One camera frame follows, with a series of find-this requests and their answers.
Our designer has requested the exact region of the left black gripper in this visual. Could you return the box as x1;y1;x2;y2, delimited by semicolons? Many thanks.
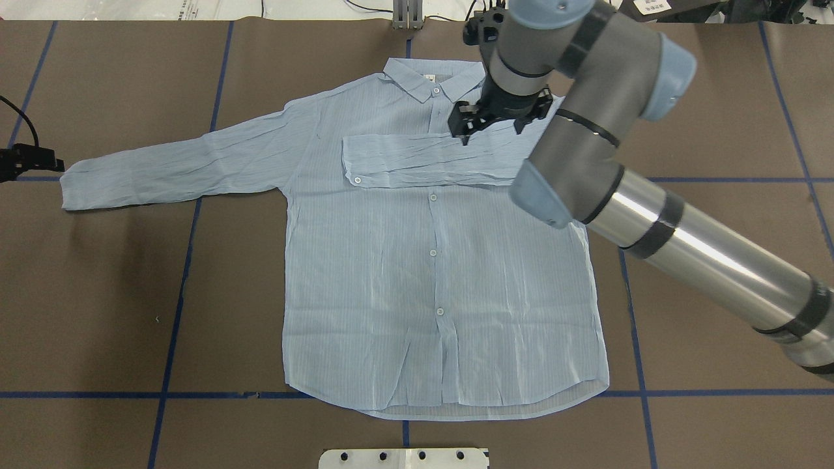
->
1;146;65;183

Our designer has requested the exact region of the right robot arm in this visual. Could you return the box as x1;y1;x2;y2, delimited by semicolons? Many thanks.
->
618;23;832;391

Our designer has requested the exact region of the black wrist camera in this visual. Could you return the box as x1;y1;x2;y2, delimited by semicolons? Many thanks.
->
462;1;506;46

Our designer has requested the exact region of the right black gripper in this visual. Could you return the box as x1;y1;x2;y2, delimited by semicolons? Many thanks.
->
448;88;554;145

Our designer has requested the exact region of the light blue striped shirt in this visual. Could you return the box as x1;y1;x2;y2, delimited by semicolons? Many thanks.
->
60;57;611;421

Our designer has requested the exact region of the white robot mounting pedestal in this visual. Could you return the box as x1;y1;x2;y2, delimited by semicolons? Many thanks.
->
318;448;491;468

